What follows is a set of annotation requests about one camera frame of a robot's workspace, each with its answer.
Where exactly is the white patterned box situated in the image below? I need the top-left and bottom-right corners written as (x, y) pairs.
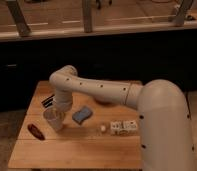
top-left (110, 120), bottom-right (138, 135)

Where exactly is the dark red oblong object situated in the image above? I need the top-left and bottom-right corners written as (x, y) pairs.
top-left (27, 124), bottom-right (45, 140)

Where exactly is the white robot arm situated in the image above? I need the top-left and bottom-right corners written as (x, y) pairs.
top-left (49, 65), bottom-right (197, 171)

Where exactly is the white ceramic cup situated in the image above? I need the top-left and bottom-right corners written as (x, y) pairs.
top-left (43, 107), bottom-right (65, 132)

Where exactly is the black rectangular object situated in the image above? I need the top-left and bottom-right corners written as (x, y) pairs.
top-left (41, 95), bottom-right (53, 108)

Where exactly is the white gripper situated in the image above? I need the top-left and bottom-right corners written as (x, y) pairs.
top-left (53, 92), bottom-right (73, 112)

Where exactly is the blue sponge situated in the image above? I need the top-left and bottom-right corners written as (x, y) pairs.
top-left (72, 106), bottom-right (93, 125)

